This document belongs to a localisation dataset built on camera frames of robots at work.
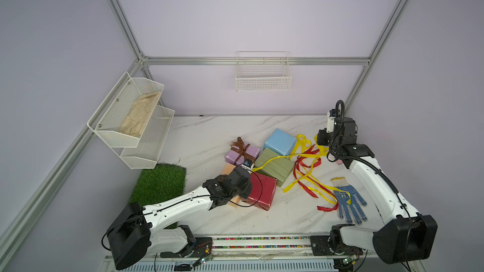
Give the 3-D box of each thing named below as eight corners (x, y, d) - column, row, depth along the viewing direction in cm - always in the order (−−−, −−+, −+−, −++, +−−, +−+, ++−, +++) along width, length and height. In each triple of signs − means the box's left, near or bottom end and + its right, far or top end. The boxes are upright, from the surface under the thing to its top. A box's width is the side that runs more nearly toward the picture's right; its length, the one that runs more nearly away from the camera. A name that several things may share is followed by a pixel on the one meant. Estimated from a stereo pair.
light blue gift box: (263, 150, 106) (263, 143, 100) (277, 133, 114) (278, 126, 108) (283, 162, 101) (285, 155, 95) (296, 144, 108) (299, 137, 103)
